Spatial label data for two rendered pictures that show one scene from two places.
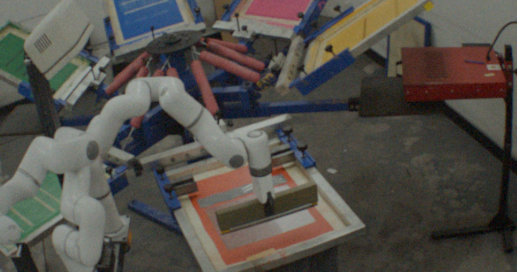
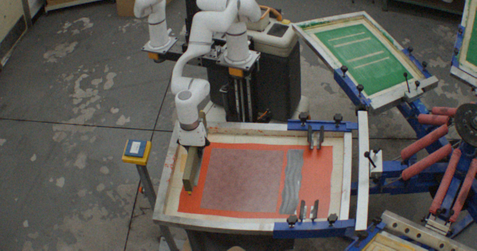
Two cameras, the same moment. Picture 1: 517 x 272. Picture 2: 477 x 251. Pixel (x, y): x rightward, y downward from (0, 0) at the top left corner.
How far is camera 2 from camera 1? 298 cm
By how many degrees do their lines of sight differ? 88
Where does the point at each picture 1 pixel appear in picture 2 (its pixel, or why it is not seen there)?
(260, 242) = (204, 168)
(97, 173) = not seen: hidden behind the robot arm
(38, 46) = not seen: outside the picture
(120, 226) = (230, 58)
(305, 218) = (210, 204)
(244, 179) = (309, 188)
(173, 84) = (205, 14)
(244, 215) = not seen: hidden behind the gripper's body
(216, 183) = (318, 167)
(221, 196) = (292, 164)
